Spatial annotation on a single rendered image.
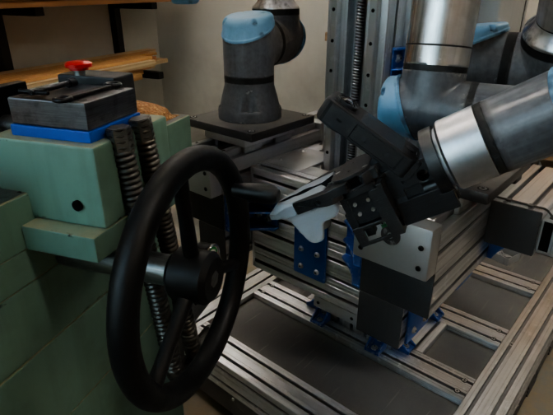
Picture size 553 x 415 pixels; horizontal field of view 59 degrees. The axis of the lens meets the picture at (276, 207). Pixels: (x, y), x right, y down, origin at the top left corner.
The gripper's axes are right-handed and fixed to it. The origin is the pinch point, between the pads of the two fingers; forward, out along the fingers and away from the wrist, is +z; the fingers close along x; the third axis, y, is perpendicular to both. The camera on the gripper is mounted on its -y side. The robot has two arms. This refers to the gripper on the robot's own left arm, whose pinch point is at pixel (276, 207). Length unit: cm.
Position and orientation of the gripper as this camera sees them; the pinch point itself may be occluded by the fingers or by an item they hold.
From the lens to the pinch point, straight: 58.9
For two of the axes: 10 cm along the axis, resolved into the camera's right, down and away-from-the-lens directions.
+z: -8.1, 3.5, 4.7
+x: 3.2, -4.0, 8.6
